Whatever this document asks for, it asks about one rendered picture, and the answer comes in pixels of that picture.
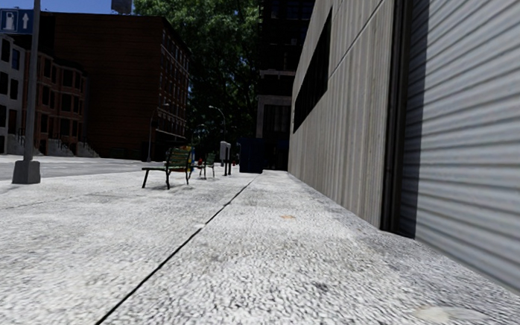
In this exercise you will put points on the blue booth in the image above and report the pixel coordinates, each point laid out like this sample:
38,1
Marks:
251,155

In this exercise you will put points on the green bench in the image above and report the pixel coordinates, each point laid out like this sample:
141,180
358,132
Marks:
177,159
208,160

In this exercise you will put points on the grey street lamp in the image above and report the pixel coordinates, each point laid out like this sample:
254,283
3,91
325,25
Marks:
220,115

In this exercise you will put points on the dark tower building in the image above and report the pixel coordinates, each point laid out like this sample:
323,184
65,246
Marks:
282,52

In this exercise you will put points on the trees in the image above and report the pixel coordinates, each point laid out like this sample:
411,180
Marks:
217,48

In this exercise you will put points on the red brick building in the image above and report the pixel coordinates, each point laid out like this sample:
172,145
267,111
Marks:
125,87

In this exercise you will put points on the red brick row house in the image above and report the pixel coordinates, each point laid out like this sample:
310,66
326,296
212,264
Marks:
59,105

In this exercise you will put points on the pale concrete building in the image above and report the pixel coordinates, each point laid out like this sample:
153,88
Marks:
468,130

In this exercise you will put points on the white box on a post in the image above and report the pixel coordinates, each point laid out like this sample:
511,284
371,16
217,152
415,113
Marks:
224,150

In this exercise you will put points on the sign on a post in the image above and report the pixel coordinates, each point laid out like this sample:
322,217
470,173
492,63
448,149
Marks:
32,81

